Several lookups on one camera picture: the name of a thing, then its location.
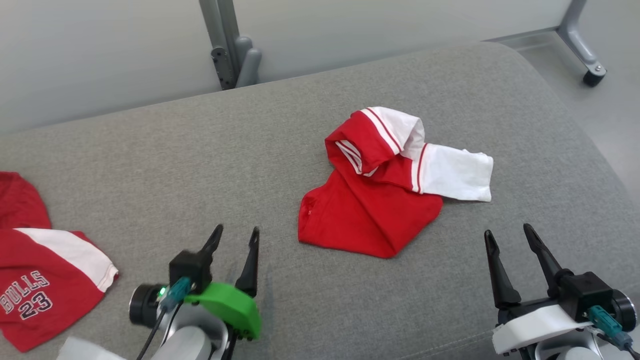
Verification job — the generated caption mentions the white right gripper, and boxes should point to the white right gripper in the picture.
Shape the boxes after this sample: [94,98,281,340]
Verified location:
[484,223,593,356]

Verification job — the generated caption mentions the red white Bulls jersey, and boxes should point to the red white Bulls jersey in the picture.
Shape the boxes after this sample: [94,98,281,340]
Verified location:
[298,106,494,259]

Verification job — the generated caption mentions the red Bulls 23 shorts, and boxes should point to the red Bulls 23 shorts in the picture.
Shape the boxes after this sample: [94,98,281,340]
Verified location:
[0,171,119,353]

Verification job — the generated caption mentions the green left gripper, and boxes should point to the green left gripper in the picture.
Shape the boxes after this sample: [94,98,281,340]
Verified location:
[184,224,262,342]

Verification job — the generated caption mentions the grey metal partition post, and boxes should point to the grey metal partition post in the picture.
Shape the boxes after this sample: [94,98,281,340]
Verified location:
[199,0,263,91]

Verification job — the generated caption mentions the black cable with teal plug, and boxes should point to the black cable with teal plug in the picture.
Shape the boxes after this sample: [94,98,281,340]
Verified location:
[587,306,640,360]
[136,277,192,360]

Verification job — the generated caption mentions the grey partition leg with caster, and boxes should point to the grey partition leg with caster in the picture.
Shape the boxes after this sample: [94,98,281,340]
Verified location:
[556,0,607,87]

